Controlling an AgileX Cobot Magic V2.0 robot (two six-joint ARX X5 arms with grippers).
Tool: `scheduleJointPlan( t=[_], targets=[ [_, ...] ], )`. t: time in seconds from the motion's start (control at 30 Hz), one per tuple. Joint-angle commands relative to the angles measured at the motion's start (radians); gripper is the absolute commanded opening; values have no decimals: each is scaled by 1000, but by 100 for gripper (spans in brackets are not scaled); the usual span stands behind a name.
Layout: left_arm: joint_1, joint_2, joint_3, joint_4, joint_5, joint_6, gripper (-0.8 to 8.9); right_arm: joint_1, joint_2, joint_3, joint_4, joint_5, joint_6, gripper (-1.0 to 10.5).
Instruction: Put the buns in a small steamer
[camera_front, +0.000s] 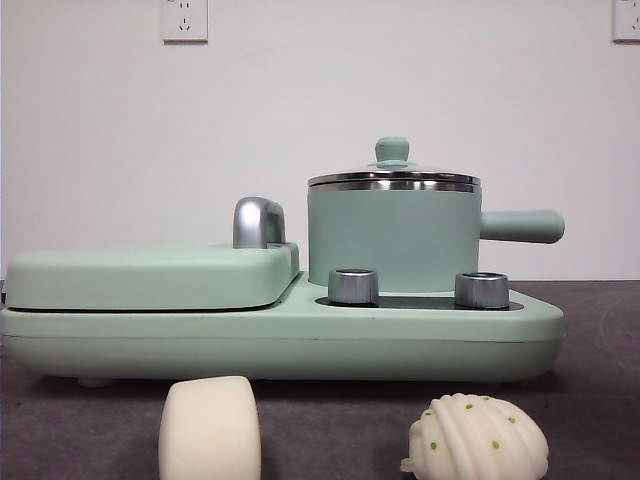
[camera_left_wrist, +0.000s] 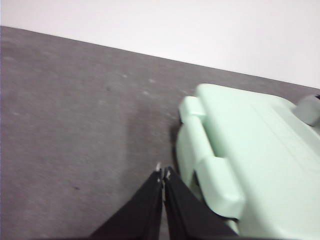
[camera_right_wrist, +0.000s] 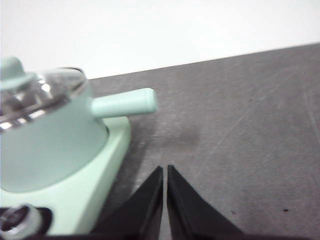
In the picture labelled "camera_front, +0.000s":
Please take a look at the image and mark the glass pot lid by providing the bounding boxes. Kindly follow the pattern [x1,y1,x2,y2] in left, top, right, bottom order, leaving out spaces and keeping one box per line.
[306,136,482,185]

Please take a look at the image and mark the plain white cylindrical bun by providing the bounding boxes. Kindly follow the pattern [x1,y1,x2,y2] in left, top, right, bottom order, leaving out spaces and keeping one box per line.
[158,375,262,480]

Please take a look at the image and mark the pleated white bun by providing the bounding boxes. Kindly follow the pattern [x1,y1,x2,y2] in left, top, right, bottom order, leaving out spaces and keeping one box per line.
[398,392,550,480]

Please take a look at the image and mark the silver control knob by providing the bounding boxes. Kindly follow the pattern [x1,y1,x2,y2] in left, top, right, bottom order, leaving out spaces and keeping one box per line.
[327,268,380,305]
[454,271,510,308]

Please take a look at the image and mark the mint green breakfast machine base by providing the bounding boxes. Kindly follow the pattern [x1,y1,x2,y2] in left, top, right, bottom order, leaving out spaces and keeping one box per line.
[0,292,566,389]

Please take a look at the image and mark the mint green long-handled pot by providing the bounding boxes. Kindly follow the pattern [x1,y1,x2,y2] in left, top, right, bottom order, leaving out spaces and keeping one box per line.
[307,179,566,296]

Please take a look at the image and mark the green griddle lid, silver handle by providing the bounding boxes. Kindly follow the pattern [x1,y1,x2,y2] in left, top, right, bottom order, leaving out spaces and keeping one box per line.
[4,197,301,310]

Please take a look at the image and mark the white wall socket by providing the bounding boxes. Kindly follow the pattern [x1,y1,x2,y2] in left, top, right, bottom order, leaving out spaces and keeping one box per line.
[160,0,209,44]
[612,0,640,44]

